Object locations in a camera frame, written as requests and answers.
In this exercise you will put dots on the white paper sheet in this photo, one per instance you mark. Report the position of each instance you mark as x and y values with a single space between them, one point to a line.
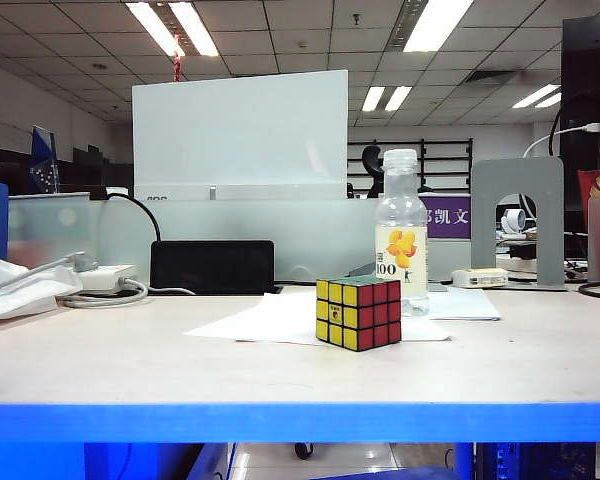
427 332
465 302
260 320

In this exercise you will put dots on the black rectangular case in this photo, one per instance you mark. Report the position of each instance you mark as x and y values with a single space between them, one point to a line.
210 265

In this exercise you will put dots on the small white desk fan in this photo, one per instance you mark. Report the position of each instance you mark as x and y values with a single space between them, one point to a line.
514 220

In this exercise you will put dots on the black office chair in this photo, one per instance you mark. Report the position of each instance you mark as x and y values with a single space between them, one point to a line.
372 165

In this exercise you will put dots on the black office cubicle dividers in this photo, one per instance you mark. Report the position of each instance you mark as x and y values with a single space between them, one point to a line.
105 172

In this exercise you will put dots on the ceiling fluorescent light panel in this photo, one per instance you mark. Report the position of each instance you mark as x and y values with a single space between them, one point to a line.
550 100
535 95
373 98
398 98
195 27
435 25
152 25

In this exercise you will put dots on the grey metal bookend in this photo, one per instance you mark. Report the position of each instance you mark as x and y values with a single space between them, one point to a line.
550 225

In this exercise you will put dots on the white acrylic board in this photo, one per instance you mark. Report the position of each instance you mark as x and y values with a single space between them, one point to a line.
240 130

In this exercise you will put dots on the blue table frame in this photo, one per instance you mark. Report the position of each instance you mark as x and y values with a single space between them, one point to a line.
300 422

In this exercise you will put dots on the clear bottle with flower label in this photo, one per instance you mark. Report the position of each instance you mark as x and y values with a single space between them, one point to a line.
400 220

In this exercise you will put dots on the white power adapter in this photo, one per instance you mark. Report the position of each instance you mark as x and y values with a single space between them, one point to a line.
105 276

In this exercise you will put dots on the small white charger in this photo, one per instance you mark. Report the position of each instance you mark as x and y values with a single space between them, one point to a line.
480 276

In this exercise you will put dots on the red hanging ornament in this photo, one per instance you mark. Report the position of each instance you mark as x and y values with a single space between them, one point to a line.
178 65

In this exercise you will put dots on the blue dotted pennant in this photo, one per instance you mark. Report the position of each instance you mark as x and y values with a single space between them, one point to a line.
44 160

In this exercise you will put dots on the tall black cabinet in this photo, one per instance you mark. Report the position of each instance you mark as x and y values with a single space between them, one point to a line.
585 75

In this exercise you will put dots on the black caster wheel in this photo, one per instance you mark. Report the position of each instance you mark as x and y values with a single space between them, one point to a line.
303 450

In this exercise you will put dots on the purple sign with white characters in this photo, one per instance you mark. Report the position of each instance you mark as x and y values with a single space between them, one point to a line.
450 217

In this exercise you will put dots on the black shelving rack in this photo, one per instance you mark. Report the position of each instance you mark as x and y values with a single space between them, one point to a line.
445 160

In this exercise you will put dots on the Rubik's cube with black frame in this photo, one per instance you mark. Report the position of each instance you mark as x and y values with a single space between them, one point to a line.
375 315

